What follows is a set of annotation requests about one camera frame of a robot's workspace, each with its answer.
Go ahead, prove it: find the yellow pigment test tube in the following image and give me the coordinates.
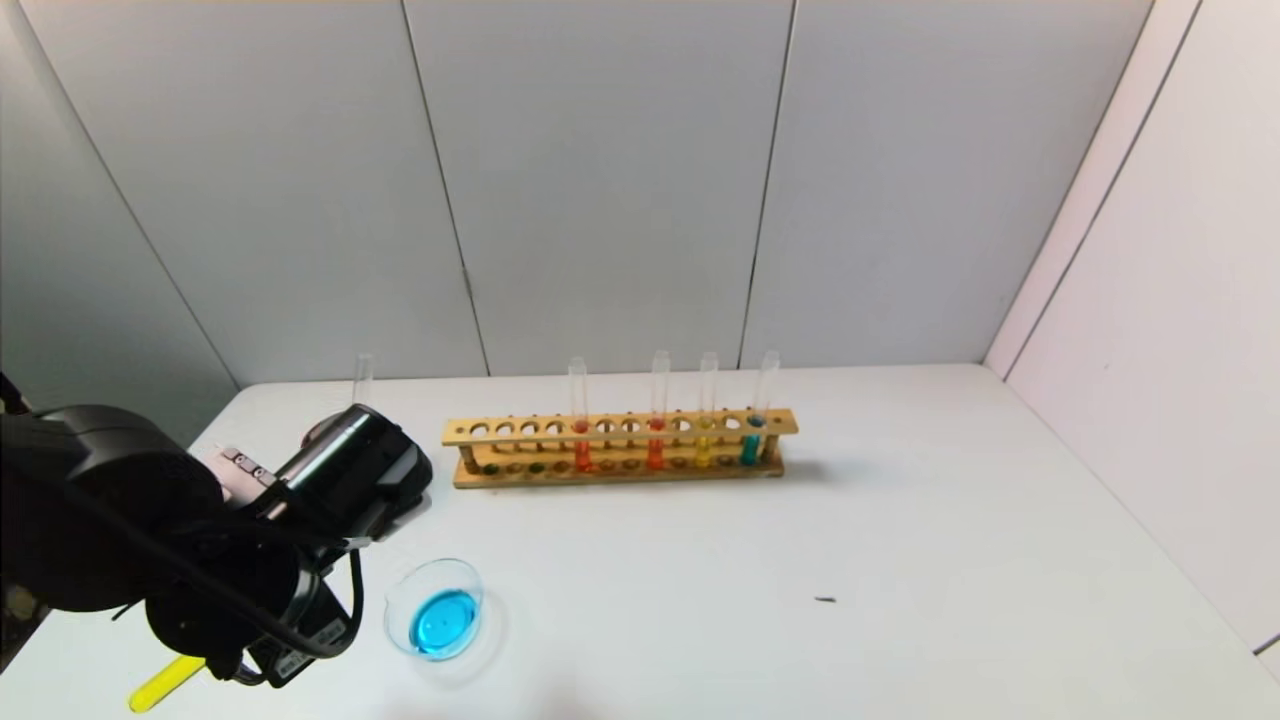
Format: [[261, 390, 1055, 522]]
[[127, 654, 208, 714], [694, 353, 720, 469]]

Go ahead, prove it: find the orange pigment test tube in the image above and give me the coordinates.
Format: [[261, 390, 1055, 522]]
[[569, 357, 594, 473], [646, 351, 671, 471]]

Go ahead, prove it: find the clear glass beaker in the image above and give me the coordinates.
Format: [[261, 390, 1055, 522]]
[[383, 558, 487, 661]]

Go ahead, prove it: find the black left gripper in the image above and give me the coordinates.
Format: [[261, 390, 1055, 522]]
[[225, 581, 352, 690]]

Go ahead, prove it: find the wooden test tube rack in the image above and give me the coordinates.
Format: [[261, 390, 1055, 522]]
[[443, 408, 799, 489]]

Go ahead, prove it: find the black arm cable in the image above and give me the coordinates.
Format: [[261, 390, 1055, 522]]
[[60, 480, 367, 661]]

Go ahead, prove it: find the black mounted wrist camera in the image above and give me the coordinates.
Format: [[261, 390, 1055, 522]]
[[205, 404, 434, 542]]

